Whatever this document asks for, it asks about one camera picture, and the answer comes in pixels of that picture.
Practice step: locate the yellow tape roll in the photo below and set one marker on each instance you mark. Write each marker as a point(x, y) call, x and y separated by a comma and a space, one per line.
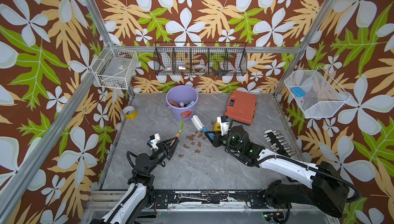
point(129, 112)

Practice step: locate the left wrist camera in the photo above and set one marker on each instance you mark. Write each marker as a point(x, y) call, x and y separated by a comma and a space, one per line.
point(153, 141)

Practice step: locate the white wire basket left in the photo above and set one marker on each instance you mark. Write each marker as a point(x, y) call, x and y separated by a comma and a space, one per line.
point(114, 67)

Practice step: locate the black wire basket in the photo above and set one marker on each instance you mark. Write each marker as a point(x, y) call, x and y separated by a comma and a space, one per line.
point(200, 58)

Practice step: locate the purple plastic bucket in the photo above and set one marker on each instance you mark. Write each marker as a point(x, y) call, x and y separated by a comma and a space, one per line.
point(182, 100)

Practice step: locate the blue item in basket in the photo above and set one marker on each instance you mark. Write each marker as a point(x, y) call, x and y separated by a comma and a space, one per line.
point(298, 91)

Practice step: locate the white wire basket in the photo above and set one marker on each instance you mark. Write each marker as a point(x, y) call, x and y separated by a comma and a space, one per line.
point(114, 67)
point(324, 96)

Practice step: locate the red plastic tool case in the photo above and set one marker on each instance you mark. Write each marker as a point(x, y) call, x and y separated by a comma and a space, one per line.
point(241, 107)

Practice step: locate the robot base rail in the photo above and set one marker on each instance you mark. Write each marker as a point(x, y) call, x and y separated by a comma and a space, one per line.
point(166, 200)

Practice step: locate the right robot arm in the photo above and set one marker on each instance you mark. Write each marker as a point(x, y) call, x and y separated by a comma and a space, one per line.
point(318, 185)

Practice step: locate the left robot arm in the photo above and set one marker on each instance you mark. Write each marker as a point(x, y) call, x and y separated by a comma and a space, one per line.
point(140, 192)

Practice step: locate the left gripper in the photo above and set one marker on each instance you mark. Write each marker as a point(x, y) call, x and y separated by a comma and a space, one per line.
point(168, 151)

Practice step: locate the green trowel wooden handle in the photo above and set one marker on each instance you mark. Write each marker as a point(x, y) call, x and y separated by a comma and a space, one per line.
point(174, 104)
point(178, 133)

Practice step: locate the white wire basket right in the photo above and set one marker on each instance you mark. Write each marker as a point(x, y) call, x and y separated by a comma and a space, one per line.
point(324, 96)

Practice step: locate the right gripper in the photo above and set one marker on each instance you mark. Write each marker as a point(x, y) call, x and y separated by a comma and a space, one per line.
point(216, 140)

